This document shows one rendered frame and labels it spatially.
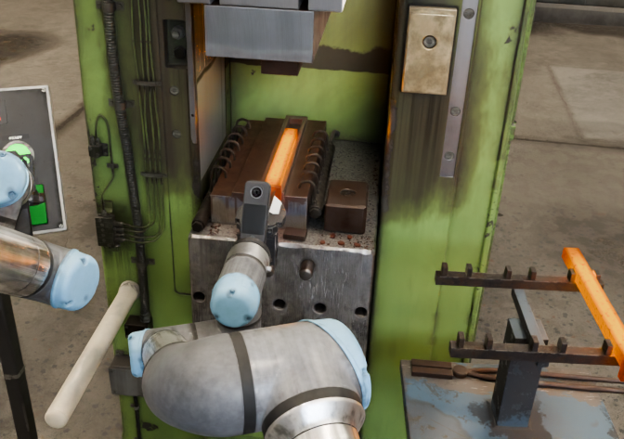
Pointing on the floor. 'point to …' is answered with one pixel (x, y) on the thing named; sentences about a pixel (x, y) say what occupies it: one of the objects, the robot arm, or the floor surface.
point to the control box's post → (17, 392)
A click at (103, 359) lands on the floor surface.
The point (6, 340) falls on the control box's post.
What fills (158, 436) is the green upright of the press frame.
